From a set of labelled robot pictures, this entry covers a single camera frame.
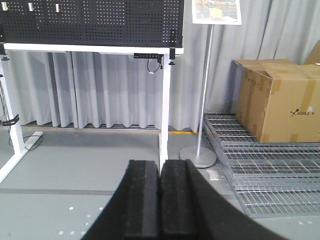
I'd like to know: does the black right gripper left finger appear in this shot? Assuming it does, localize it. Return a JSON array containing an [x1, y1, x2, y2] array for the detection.
[[83, 160, 159, 240]]

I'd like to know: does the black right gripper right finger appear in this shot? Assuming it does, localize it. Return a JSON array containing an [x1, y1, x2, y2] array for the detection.
[[160, 159, 284, 240]]

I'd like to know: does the silver sign stand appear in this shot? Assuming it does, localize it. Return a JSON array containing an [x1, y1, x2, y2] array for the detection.
[[179, 24, 217, 169]]

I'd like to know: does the metal floor grating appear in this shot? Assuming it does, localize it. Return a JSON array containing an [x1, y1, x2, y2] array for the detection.
[[203, 113, 320, 218]]

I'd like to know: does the white power strip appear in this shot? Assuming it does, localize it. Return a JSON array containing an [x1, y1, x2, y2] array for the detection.
[[24, 131, 43, 151]]

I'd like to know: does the white curtain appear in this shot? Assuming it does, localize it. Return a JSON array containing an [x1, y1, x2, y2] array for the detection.
[[2, 0, 320, 131]]

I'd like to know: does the large brown cardboard box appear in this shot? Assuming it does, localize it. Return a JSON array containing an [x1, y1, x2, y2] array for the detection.
[[234, 59, 320, 143]]

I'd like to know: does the black desk control panel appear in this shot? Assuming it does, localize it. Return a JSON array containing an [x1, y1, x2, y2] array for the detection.
[[133, 53, 164, 63]]

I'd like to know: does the black clamp right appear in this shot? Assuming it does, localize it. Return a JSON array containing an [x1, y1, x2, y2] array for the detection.
[[168, 29, 176, 66]]

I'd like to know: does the black perforated pegboard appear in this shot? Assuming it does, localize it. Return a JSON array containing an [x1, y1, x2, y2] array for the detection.
[[0, 0, 184, 48]]

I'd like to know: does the white poster sign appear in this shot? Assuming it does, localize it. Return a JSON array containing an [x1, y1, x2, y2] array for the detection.
[[191, 0, 242, 26]]

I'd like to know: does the white table frame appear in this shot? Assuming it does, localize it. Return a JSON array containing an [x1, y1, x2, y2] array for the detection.
[[4, 43, 184, 173]]

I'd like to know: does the black hanging cable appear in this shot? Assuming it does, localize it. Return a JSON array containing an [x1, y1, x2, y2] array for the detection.
[[146, 57, 164, 75]]

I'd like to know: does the red white toggle switch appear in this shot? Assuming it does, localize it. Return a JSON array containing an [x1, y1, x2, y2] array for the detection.
[[55, 3, 62, 13]]

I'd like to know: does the green white toggle switch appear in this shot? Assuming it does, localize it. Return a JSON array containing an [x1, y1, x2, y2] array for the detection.
[[28, 2, 35, 12]]

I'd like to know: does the white toggle switch left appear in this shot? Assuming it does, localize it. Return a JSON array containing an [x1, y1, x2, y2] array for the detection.
[[1, 1, 8, 11]]

